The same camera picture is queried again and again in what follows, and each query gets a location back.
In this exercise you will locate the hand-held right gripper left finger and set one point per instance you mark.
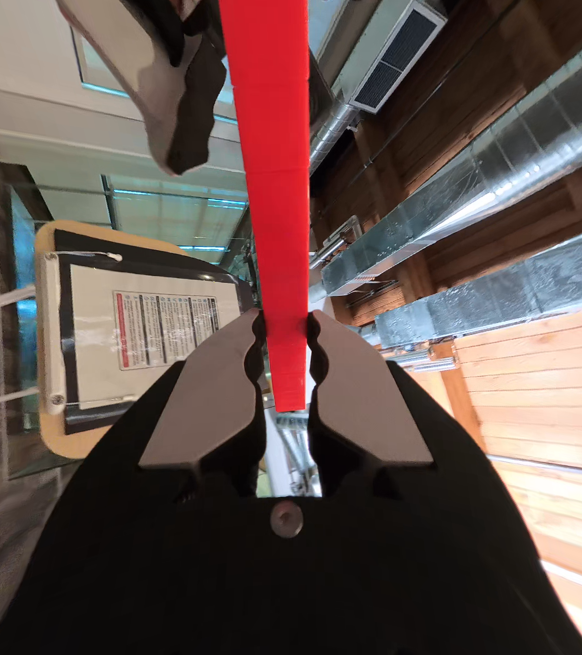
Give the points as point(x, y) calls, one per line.
point(199, 404)

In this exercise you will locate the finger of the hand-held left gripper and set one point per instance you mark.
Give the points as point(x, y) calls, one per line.
point(132, 61)

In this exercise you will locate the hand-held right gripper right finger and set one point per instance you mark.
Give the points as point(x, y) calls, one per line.
point(367, 404)

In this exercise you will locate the red linking cubes block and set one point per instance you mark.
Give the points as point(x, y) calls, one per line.
point(275, 204)

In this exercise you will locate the printed instruction label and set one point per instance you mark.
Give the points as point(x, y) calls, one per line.
point(158, 327)

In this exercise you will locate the white laminated sheet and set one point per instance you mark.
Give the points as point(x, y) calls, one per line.
point(91, 332)

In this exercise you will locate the round-cornered wooden board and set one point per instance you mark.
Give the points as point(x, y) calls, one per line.
point(66, 446)

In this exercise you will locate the black mat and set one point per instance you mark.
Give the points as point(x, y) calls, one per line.
point(168, 261)

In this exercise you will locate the white plastic tube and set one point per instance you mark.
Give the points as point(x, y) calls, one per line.
point(53, 332)

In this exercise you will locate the metal pipe fitting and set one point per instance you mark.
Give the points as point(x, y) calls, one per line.
point(339, 238)

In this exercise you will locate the white rod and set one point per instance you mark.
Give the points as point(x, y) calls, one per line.
point(4, 396)
point(7, 299)

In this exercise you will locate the ceiling air vent unit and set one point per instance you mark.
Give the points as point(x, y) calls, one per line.
point(398, 56)

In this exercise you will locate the rectangular foil-wrapped duct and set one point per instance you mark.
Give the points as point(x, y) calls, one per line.
point(500, 297)

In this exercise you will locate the round silver duct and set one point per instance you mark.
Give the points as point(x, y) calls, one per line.
point(329, 128)

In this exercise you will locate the large foil-wrapped duct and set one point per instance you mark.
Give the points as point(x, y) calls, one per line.
point(500, 169)

